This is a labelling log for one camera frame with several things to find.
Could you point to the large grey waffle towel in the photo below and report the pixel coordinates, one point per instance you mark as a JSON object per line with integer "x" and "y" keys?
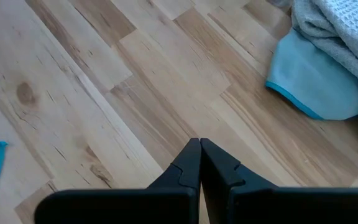
{"x": 346, "y": 31}

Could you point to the blue microfiber towel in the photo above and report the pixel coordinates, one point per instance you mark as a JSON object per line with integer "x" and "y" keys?
{"x": 315, "y": 81}

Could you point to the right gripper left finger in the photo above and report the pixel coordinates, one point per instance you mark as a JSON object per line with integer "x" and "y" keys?
{"x": 120, "y": 208}

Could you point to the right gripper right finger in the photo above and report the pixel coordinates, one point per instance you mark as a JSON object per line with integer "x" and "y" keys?
{"x": 291, "y": 208}

